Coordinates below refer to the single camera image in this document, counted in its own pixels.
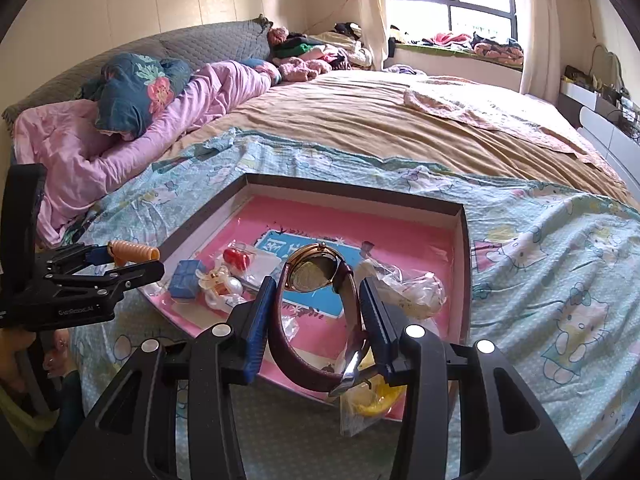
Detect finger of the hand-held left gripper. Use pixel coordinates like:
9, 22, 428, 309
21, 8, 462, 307
74, 259, 166, 295
64, 242, 121, 275

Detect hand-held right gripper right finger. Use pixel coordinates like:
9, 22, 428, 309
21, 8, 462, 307
359, 276, 583, 480

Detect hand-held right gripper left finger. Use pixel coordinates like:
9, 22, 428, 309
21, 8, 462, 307
55, 275, 278, 480

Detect orange spiral hair tie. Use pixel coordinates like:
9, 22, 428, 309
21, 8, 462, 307
107, 240, 161, 267

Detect red bead jewelry plastic bag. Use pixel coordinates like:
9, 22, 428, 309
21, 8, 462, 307
215, 242, 261, 277

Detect brown strap wrist watch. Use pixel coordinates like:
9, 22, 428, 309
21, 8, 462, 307
267, 242, 374, 399

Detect shallow cardboard box pink inside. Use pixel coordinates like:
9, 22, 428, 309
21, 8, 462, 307
136, 174, 472, 423

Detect person's left hand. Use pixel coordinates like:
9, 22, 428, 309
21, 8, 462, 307
0, 329, 70, 377

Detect small blue box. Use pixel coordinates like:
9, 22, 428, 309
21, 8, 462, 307
167, 259, 209, 302

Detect clear bag with white item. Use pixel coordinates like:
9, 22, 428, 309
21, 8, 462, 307
357, 254, 449, 322

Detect pearl earrings in clear bag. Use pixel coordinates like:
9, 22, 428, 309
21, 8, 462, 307
199, 264, 246, 311

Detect blue floral pillow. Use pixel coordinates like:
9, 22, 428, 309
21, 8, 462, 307
82, 52, 194, 142

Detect person's leg in jeans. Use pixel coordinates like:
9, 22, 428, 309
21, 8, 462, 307
40, 370, 87, 467

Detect light blue cartoon bedsheet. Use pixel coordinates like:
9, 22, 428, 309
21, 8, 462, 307
65, 127, 640, 480

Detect pink quilt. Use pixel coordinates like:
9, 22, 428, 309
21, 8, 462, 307
12, 60, 284, 249

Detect tan bedspread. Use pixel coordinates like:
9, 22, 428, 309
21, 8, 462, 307
170, 70, 637, 207

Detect grey quilted headboard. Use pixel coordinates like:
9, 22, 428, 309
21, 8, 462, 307
0, 15, 274, 127

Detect pale floral blanket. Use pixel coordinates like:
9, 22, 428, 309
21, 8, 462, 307
402, 76, 597, 169

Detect white window seat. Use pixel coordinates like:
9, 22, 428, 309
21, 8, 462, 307
385, 42, 525, 94

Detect pile of clothes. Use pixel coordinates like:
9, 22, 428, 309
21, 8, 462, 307
267, 22, 374, 84

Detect white dresser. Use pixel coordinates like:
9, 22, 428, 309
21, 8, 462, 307
557, 77, 640, 187

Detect clothes on window seat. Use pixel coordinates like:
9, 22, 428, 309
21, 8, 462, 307
390, 25, 525, 64

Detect beige curtain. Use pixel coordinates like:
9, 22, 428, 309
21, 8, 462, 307
350, 0, 397, 72
515, 0, 562, 104

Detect clutter on dresser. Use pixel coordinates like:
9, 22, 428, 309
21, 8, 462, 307
565, 65, 640, 137

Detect wavy edge mirror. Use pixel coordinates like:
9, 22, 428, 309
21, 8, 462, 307
592, 44, 624, 94

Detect yellow hair tie plastic bag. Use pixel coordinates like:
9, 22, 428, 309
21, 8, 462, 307
339, 350, 407, 437

